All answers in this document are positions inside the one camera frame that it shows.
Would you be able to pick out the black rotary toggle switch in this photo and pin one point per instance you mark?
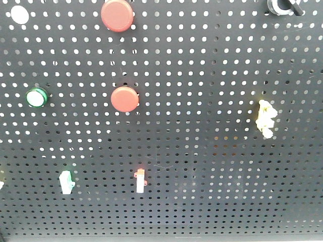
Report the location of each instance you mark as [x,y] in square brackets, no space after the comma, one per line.
[284,7]

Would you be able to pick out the white round button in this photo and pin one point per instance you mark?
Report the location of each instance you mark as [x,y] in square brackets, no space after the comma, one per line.
[19,14]

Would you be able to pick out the upper large red button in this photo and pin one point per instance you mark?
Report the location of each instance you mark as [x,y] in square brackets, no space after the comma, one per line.
[117,15]

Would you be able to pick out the lower red button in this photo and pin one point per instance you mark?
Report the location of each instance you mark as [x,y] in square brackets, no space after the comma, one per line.
[124,99]

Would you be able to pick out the green white plastic clip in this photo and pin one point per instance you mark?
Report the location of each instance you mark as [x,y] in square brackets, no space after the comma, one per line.
[66,182]

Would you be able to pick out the green illuminated button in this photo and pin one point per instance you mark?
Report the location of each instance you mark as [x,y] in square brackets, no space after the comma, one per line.
[37,97]

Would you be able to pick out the black perforated pegboard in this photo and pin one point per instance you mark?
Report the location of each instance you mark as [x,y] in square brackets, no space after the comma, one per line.
[199,68]

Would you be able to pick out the red white plastic clip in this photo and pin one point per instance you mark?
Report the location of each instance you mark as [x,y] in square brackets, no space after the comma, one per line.
[140,180]

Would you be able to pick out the yellow plastic clip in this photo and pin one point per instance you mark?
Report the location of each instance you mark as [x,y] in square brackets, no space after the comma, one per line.
[264,121]

